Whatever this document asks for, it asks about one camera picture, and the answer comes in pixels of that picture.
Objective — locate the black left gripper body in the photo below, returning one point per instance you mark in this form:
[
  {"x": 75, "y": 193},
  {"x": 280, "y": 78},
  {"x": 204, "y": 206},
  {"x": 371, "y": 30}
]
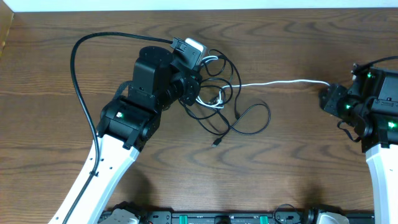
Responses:
[{"x": 191, "y": 90}]

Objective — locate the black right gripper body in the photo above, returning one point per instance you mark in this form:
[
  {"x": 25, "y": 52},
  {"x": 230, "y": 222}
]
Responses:
[{"x": 329, "y": 99}]

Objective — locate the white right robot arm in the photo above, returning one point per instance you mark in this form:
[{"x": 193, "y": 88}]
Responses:
[{"x": 369, "y": 105}]

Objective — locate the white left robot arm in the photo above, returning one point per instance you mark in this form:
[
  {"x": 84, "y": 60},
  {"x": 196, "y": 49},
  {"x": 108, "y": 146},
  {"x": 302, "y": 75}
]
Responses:
[{"x": 127, "y": 122}]

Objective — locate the wooden side panel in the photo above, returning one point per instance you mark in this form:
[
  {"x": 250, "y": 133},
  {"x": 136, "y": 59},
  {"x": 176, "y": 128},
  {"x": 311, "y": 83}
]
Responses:
[{"x": 6, "y": 19}]

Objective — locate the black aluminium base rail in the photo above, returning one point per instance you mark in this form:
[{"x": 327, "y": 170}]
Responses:
[{"x": 285, "y": 213}]

